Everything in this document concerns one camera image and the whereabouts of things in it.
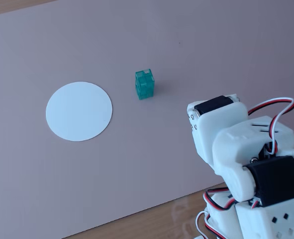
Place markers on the teal lego brick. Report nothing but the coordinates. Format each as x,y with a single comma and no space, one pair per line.
144,85

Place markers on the pink rectangular mat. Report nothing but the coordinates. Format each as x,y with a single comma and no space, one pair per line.
136,161

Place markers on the white paper circle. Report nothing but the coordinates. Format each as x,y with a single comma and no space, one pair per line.
79,111

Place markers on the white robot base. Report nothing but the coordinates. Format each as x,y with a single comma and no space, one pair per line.
261,224

